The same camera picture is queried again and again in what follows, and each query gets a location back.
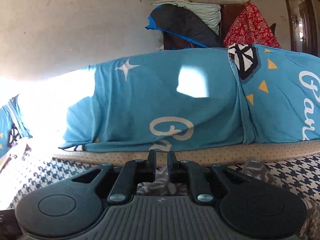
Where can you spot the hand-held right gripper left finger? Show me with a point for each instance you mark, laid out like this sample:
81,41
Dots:
152,160

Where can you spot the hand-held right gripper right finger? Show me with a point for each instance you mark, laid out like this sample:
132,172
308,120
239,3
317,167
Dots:
172,162

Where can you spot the blue printed sofa back cover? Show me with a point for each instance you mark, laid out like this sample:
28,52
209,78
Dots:
162,100

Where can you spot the houndstooth sofa seat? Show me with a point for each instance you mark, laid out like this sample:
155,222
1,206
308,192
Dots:
287,172

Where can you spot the black and blue quilt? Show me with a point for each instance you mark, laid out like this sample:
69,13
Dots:
180,22

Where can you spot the pale green folded quilt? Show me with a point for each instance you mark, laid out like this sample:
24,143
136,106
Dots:
205,13

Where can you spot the red floral cloth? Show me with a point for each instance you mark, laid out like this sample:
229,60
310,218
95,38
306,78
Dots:
250,27

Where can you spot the dark wooden chair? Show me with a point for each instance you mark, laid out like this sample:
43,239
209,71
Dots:
273,28

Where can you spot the brown door frame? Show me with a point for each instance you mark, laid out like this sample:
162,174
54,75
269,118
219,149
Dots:
300,22

